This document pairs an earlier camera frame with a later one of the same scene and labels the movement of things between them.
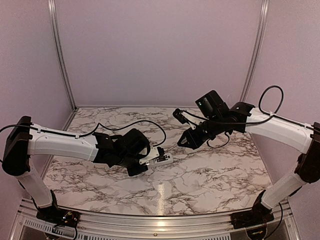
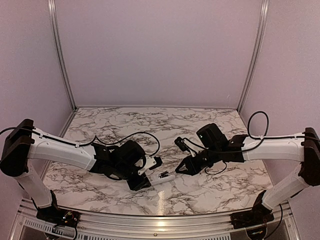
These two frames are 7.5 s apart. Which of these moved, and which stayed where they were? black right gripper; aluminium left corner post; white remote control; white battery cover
Moved: black right gripper; white remote control
Stayed: white battery cover; aluminium left corner post
